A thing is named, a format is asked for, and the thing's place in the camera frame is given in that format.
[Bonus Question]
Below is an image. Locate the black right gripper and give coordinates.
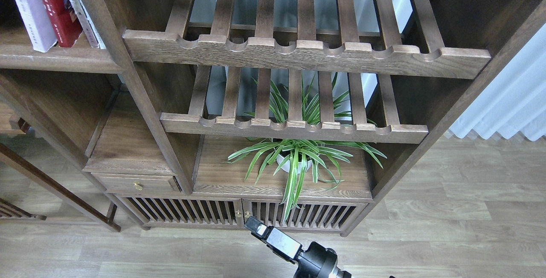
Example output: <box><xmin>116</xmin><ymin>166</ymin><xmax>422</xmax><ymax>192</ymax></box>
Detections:
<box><xmin>244</xmin><ymin>216</ymin><xmax>340</xmax><ymax>278</ymax></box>

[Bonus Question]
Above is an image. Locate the red book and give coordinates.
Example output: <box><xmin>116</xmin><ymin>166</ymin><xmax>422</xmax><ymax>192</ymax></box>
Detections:
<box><xmin>42</xmin><ymin>0</ymin><xmax>82</xmax><ymax>48</ymax></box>

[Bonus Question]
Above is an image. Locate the white and purple book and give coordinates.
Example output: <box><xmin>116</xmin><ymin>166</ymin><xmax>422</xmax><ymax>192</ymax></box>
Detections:
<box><xmin>15</xmin><ymin>0</ymin><xmax>57</xmax><ymax>52</ymax></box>

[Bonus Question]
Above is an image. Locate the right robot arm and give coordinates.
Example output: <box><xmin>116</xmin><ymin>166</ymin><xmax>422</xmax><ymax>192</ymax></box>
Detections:
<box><xmin>244</xmin><ymin>216</ymin><xmax>351</xmax><ymax>278</ymax></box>

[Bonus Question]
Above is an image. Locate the white plant pot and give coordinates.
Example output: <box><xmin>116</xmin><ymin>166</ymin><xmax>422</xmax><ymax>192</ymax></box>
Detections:
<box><xmin>276</xmin><ymin>152</ymin><xmax>313</xmax><ymax>174</ymax></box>

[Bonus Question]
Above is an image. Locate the green spider plant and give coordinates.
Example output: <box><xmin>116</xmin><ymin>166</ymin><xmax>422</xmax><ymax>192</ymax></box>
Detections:
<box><xmin>223</xmin><ymin>82</ymin><xmax>387</xmax><ymax>222</ymax></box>

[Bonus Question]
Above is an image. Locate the brass drawer knob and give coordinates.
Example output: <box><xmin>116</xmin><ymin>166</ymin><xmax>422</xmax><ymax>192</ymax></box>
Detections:
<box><xmin>134</xmin><ymin>182</ymin><xmax>144</xmax><ymax>191</ymax></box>

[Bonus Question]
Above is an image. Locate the dark wooden bookshelf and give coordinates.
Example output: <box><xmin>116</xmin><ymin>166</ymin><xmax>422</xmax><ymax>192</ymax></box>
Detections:
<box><xmin>1</xmin><ymin>0</ymin><xmax>545</xmax><ymax>237</ymax></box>

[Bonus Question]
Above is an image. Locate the white curtain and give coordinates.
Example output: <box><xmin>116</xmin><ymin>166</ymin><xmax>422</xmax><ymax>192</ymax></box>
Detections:
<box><xmin>448</xmin><ymin>26</ymin><xmax>546</xmax><ymax>141</ymax></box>

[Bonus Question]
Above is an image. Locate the thin white upright book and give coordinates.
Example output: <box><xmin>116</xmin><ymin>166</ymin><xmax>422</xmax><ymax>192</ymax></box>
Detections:
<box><xmin>70</xmin><ymin>0</ymin><xmax>107</xmax><ymax>49</ymax></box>

